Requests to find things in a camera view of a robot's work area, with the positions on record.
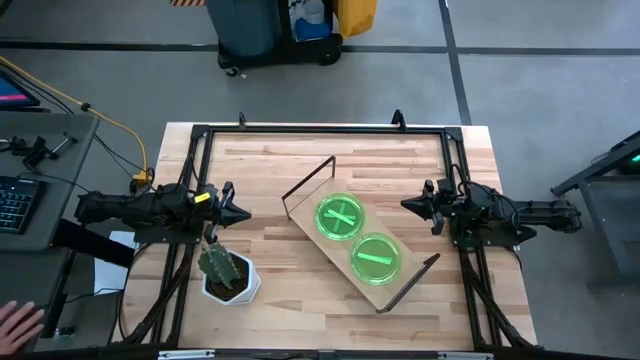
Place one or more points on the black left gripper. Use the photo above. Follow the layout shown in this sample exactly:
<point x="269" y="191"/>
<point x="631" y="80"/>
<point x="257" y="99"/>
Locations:
<point x="228" y="192"/>

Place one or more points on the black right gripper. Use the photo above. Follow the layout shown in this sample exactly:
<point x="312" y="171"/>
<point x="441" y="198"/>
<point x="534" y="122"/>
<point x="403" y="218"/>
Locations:
<point x="436" y="210"/>

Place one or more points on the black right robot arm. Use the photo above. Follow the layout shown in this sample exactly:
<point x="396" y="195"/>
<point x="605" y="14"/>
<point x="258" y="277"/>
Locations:
<point x="540" y="212"/>

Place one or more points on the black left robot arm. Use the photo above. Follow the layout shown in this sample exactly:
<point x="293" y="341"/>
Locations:
<point x="125" y="207"/>

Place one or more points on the yellow label sticker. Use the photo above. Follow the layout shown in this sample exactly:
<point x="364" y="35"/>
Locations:
<point x="202" y="197"/>

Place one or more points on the green cactus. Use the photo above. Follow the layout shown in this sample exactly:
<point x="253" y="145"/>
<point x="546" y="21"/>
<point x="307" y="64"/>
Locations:
<point x="217" y="265"/>

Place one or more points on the potted cactus in white pot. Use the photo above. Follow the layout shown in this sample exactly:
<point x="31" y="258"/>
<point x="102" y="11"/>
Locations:
<point x="250" y="291"/>

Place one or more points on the black table clamp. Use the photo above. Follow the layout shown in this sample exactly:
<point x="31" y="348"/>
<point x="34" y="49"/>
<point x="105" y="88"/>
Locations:
<point x="398" y="118"/>
<point x="242" y="120"/>

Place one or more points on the white paper sheet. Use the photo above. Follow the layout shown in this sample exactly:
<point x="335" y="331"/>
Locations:
<point x="107" y="275"/>

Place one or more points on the black flat bar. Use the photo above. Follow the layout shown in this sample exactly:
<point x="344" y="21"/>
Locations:
<point x="90" y="242"/>

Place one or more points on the grey desk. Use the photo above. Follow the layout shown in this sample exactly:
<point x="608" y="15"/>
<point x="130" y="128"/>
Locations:
<point x="75" y="165"/>

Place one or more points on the black wheeled cart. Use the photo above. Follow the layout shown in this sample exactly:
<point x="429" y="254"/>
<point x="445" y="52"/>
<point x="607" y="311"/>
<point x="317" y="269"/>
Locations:
<point x="300" y="50"/>

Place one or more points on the grey bin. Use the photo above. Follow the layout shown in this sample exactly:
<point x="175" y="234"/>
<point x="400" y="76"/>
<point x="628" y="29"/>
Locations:
<point x="245" y="25"/>

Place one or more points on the blue container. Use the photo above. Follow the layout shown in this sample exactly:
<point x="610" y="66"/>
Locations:
<point x="312" y="31"/>

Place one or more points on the yellow bag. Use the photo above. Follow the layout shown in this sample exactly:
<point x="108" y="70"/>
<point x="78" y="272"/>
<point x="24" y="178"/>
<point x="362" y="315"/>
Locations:
<point x="356" y="15"/>

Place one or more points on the black clamp tool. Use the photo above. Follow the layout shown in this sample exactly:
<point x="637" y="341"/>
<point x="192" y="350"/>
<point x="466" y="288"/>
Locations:
<point x="35" y="149"/>

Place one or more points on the backlit black keyboard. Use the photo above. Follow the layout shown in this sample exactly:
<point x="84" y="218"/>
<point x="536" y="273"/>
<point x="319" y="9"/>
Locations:
<point x="17" y="205"/>

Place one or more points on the person's hand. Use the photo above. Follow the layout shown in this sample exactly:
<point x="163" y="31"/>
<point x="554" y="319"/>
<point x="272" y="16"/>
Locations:
<point x="20" y="327"/>

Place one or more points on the computer monitor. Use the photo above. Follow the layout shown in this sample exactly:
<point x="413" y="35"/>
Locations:
<point x="15" y="95"/>

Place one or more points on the black aluminium table frame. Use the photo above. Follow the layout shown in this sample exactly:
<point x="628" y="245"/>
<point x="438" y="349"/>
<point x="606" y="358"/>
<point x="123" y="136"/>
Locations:
<point x="325" y="129"/>

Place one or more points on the silver metal bracket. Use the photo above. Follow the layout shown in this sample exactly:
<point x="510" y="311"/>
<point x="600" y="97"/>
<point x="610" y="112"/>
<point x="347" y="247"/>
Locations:
<point x="186" y="355"/>
<point x="465" y="356"/>

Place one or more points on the dark metal desk frame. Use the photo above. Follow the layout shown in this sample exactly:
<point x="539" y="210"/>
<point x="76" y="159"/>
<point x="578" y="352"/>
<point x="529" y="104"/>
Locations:
<point x="607" y="235"/>

